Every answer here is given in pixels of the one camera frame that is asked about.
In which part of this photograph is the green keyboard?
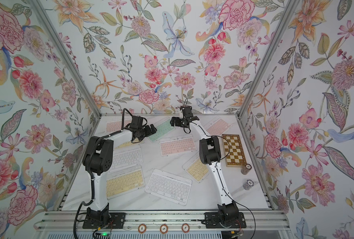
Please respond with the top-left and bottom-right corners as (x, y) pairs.
(148, 117), (174, 142)

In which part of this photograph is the pink keyboard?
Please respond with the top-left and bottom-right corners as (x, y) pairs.
(105, 119), (132, 133)
(204, 117), (231, 135)
(159, 135), (197, 156)

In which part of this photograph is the yellow keyboard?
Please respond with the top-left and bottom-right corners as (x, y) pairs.
(106, 165), (146, 199)
(114, 141), (143, 150)
(182, 154), (209, 183)

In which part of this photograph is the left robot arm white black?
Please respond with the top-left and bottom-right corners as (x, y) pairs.
(83, 116), (157, 211)

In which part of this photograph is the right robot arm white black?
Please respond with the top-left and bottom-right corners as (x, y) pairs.
(170, 106), (239, 225)

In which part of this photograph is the white keyboard left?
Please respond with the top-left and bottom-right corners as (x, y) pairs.
(109, 146), (144, 171)

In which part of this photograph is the white keyboard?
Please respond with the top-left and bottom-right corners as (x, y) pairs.
(145, 169), (192, 206)
(109, 146), (144, 171)

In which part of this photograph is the white keyboard front centre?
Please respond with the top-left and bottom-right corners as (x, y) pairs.
(145, 169), (192, 206)

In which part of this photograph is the wooden chessboard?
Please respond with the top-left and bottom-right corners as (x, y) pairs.
(222, 134), (247, 167)

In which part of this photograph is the brown cylindrical can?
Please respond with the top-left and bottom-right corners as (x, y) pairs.
(241, 163), (252, 175)

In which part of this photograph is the silver patterned can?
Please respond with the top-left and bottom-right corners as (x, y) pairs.
(243, 179), (254, 191)

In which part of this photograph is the left black cable bundle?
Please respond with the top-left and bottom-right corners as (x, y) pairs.
(72, 107), (134, 239)

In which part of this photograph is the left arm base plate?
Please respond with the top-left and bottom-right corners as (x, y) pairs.
(82, 209), (126, 230)

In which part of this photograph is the left orange ring marker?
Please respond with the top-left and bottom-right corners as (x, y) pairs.
(138, 224), (147, 234)

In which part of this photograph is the orange ring marker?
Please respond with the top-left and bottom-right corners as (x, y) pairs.
(160, 224), (169, 235)
(138, 224), (147, 234)
(181, 223), (190, 234)

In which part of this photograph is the middle orange ring marker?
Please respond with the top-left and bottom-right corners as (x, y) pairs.
(160, 224), (169, 235)

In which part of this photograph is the right orange ring marker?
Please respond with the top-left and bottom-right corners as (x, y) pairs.
(181, 223), (190, 234)

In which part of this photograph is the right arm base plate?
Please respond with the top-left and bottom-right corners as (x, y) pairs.
(204, 212), (247, 230)

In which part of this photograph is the aluminium front rail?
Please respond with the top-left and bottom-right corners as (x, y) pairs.
(33, 210), (290, 233)

